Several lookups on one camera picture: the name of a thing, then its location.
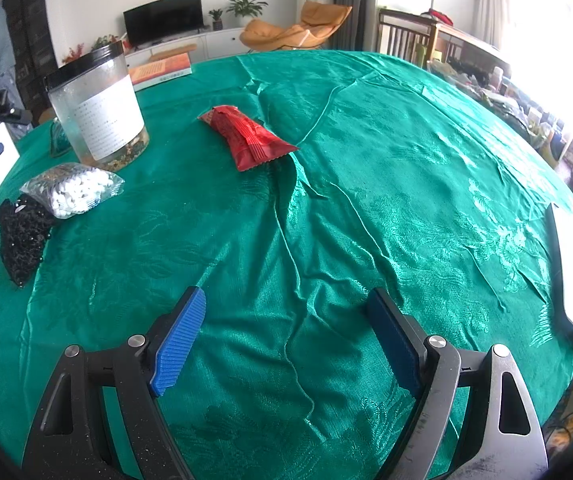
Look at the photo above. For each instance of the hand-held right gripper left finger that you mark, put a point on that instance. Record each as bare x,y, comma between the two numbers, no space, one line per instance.
179,345

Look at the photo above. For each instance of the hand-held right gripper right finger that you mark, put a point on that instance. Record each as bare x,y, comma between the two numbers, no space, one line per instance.
391,335

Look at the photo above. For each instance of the clear bag of white balls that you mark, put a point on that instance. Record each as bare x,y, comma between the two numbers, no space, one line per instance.
74,190

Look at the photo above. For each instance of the black crochet cloth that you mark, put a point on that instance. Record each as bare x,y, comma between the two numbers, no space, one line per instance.
21,240

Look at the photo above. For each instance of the red snack packet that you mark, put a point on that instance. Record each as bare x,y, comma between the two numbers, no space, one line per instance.
251,137

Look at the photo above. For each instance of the clear jar with black lid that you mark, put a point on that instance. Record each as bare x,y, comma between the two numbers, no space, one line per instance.
96,110

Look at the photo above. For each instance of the dark display cabinet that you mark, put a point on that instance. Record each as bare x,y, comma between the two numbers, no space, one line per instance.
26,35

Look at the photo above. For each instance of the red flower arrangement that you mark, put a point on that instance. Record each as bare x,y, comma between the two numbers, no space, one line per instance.
74,52

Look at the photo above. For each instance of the bushy green potted plant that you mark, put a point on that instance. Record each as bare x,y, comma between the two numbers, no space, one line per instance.
104,40

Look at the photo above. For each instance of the orange book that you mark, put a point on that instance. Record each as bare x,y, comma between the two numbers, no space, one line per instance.
161,70

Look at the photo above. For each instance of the wooden stool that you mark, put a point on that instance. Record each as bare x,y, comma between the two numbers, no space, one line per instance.
174,49

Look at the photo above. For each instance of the green patterned tablecloth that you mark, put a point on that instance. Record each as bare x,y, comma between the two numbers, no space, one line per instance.
316,185

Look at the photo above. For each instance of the black television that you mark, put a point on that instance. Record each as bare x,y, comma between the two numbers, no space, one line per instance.
164,17

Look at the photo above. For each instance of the white remote tablet device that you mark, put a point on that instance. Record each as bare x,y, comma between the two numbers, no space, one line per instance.
571,280

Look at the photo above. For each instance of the white television cabinet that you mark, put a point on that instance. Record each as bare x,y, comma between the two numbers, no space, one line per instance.
216,42

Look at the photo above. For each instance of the small potted plant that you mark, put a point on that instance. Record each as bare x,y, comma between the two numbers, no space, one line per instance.
216,17

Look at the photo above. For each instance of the large green potted plant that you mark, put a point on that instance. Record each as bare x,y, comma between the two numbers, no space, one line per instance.
246,6

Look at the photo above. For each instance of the cluttered side table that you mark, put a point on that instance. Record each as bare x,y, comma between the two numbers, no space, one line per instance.
471,67

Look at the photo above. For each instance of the orange lounge chair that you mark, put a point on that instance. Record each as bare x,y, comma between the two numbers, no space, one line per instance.
296,30

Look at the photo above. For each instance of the red cloth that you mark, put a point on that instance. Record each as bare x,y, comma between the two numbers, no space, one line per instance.
439,15

